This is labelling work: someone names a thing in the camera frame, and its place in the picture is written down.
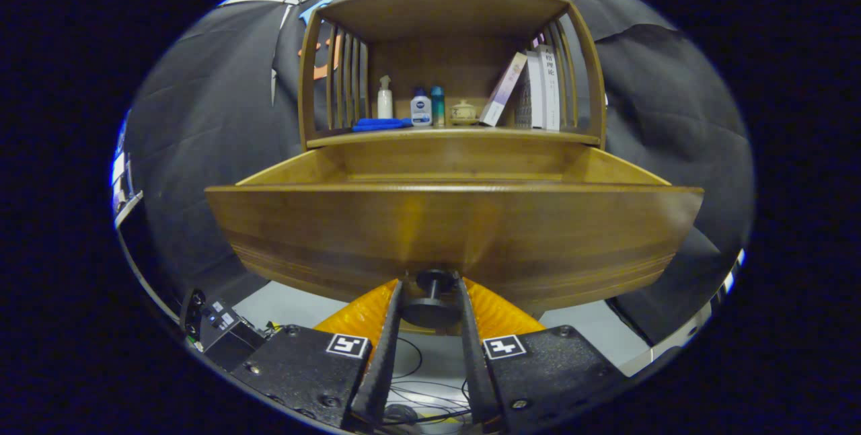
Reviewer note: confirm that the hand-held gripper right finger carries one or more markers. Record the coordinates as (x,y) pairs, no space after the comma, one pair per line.
(474,368)

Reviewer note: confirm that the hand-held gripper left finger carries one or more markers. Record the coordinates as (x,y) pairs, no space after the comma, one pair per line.
(383,368)

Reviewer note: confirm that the wooden drawer with black knob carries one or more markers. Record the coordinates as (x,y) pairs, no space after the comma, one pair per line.
(457,233)

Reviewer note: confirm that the wooden countertop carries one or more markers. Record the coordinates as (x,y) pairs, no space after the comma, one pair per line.
(464,134)

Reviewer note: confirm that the brown wooden cabinet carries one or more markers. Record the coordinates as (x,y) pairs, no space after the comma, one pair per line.
(444,11)

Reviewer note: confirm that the black electronic box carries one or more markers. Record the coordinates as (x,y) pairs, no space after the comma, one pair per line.
(225,337)

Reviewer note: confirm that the blue folded cloth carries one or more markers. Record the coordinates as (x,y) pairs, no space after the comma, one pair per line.
(380,125)

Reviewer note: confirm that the lidded ceramic tea cup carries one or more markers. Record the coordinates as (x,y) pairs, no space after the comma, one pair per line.
(463,112)

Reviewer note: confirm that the white bottle with blue cap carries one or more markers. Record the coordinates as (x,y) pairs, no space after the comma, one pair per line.
(421,112)

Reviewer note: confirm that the teal cylindrical bottle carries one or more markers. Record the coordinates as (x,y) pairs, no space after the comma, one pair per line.
(437,109)

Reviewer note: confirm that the white pump bottle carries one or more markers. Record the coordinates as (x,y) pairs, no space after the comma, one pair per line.
(385,102)

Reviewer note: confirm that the dark patterned book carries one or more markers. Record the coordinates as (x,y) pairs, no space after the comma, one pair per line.
(523,105)

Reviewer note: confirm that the purple cover book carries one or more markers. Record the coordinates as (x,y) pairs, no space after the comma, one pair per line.
(501,92)

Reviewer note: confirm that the plain white book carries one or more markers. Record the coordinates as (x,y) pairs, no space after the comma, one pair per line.
(536,92)

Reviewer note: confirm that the white book with black characters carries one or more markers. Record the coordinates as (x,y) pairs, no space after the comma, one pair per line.
(551,92)

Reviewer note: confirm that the white frame rail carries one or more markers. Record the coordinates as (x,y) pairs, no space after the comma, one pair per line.
(730,280)

